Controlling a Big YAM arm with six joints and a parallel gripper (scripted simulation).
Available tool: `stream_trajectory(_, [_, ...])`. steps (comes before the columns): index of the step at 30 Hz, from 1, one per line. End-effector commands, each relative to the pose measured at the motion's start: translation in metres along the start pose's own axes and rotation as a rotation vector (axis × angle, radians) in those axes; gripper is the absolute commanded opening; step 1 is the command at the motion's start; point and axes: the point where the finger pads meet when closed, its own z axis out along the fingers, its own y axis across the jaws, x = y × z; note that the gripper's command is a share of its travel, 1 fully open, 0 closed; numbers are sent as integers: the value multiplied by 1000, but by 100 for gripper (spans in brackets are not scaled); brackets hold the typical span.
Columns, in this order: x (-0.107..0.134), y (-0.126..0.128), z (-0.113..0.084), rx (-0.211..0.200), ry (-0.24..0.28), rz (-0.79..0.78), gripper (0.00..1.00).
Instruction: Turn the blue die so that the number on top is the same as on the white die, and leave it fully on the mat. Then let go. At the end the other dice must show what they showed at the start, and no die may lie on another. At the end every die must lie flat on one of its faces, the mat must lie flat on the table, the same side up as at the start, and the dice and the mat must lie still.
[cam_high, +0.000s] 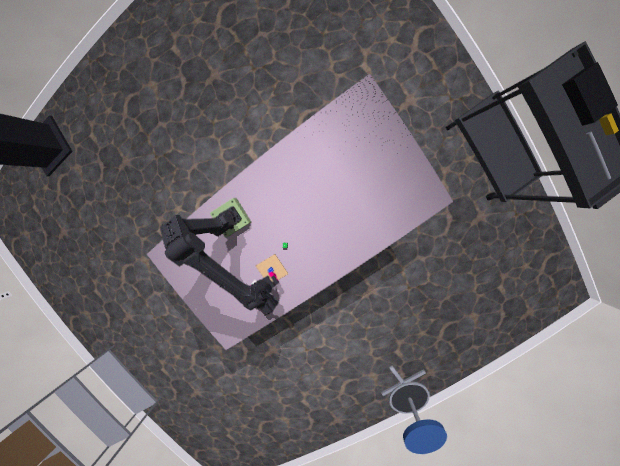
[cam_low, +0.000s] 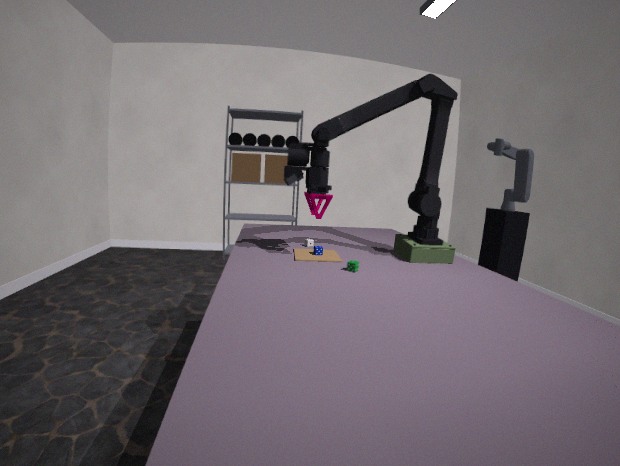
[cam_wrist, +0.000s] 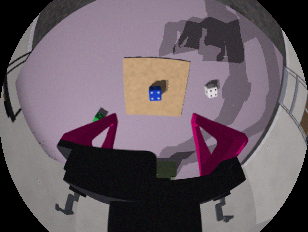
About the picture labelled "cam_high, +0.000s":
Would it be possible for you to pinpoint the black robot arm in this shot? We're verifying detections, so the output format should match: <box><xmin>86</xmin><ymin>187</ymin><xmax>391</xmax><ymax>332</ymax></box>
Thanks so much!
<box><xmin>160</xmin><ymin>206</ymin><xmax>278</xmax><ymax>316</ymax></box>

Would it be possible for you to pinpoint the tan mat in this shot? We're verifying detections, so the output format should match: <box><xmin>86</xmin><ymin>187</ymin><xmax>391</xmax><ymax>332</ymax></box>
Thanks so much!
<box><xmin>256</xmin><ymin>254</ymin><xmax>288</xmax><ymax>280</ymax></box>

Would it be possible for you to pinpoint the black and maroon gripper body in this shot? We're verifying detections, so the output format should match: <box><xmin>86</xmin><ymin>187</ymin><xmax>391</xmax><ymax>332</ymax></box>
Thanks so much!
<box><xmin>250</xmin><ymin>275</ymin><xmax>279</xmax><ymax>289</ymax></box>

